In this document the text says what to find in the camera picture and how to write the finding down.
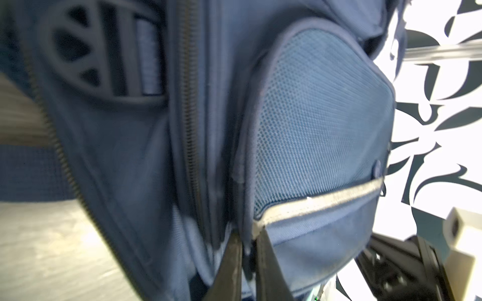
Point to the navy blue school backpack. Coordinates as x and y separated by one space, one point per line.
176 123

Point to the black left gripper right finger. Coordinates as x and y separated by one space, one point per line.
270 283

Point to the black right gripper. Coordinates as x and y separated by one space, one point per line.
403 270

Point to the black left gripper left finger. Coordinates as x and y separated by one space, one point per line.
227 285

